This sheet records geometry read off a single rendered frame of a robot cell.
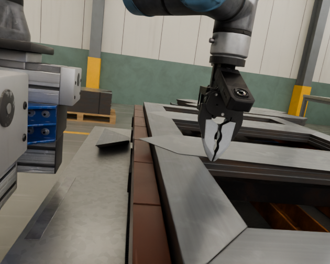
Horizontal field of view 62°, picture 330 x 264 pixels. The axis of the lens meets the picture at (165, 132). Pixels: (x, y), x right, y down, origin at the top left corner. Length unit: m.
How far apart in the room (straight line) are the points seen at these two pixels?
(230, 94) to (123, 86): 7.14
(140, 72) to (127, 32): 1.07
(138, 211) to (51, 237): 0.25
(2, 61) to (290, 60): 8.70
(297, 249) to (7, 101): 0.32
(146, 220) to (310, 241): 0.19
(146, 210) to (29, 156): 0.44
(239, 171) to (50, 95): 0.47
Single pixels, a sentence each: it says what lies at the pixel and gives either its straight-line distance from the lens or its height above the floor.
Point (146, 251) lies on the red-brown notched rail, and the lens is 0.32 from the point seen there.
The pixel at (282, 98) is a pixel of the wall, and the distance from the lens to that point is 9.09.
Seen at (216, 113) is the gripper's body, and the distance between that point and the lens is 0.55.
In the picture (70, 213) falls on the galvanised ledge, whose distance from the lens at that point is 0.67.
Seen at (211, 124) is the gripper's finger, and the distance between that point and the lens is 0.56.
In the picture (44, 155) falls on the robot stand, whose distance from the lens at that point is 0.75.
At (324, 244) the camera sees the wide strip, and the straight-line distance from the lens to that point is 0.38.
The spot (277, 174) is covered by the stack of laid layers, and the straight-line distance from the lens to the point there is 0.65.
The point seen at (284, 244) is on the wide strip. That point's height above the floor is 0.85.
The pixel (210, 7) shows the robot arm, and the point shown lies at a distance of 0.47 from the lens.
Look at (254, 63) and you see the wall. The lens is 8.54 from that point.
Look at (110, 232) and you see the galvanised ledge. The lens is 0.61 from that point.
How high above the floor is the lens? 1.01
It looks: 12 degrees down
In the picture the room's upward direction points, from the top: 8 degrees clockwise
